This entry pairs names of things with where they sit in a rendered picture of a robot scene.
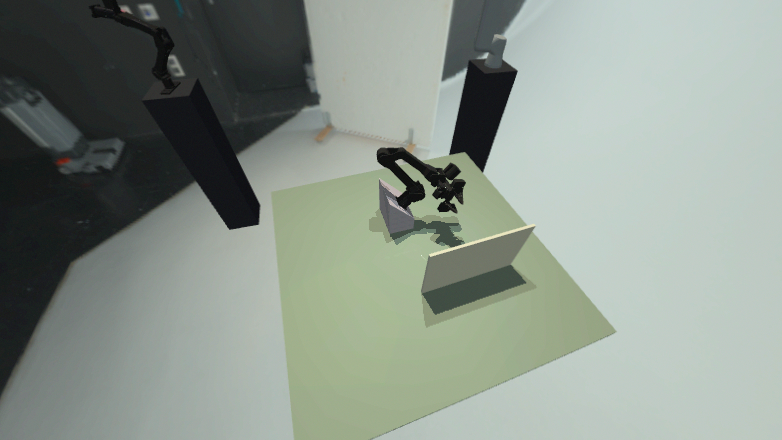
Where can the beige wall panel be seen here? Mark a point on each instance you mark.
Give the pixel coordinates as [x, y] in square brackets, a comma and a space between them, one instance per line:
[475, 258]

